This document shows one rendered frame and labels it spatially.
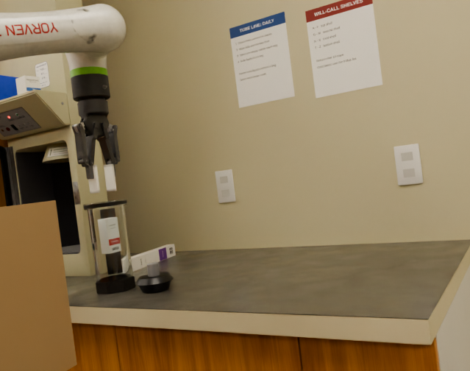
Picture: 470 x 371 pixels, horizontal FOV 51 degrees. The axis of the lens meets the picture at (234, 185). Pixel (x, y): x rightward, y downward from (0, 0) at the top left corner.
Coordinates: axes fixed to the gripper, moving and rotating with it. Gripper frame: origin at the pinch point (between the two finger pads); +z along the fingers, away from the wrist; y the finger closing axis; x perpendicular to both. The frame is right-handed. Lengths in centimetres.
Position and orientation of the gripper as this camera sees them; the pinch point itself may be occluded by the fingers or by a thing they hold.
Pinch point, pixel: (101, 179)
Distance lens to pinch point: 130.6
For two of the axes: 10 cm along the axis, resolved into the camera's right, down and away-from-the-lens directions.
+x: 8.5, -1.0, -5.2
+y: -5.1, 0.7, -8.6
